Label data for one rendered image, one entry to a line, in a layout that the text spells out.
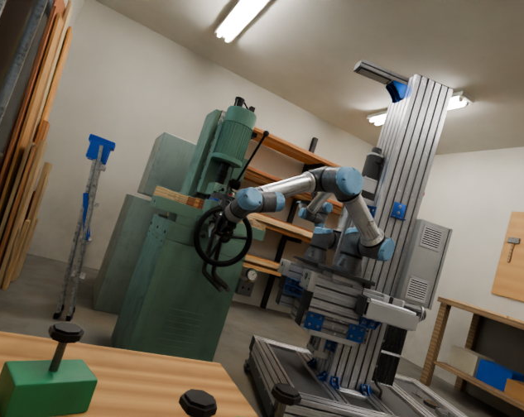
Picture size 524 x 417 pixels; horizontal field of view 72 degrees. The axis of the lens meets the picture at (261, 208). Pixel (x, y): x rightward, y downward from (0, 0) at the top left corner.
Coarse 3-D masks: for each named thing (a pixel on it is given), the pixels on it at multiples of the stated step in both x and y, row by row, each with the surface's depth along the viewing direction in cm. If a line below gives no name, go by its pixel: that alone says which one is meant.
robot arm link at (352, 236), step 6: (348, 228) 185; (354, 228) 181; (348, 234) 183; (354, 234) 180; (348, 240) 181; (354, 240) 178; (342, 246) 184; (348, 246) 180; (354, 246) 178; (354, 252) 179
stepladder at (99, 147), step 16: (96, 144) 230; (112, 144) 235; (96, 160) 230; (96, 176) 229; (96, 192) 244; (80, 224) 228; (80, 240) 230; (80, 256) 227; (80, 272) 243; (64, 288) 225; (64, 304) 241
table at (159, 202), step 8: (152, 200) 186; (160, 200) 173; (168, 200) 175; (160, 208) 174; (168, 208) 175; (176, 208) 177; (184, 208) 178; (192, 208) 180; (184, 216) 179; (192, 216) 180; (200, 216) 176; (240, 224) 191; (240, 232) 192; (256, 232) 195; (264, 232) 197
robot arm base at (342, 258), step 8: (344, 256) 180; (352, 256) 179; (360, 256) 180; (336, 264) 181; (344, 264) 179; (352, 264) 178; (360, 264) 181; (344, 272) 177; (352, 272) 176; (360, 272) 179
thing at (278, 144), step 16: (256, 128) 408; (272, 144) 443; (288, 144) 426; (304, 160) 470; (320, 160) 447; (256, 176) 417; (272, 176) 417; (304, 192) 438; (336, 208) 467; (272, 224) 418; (288, 224) 437; (288, 240) 476; (304, 240) 443; (256, 256) 438; (272, 272) 428
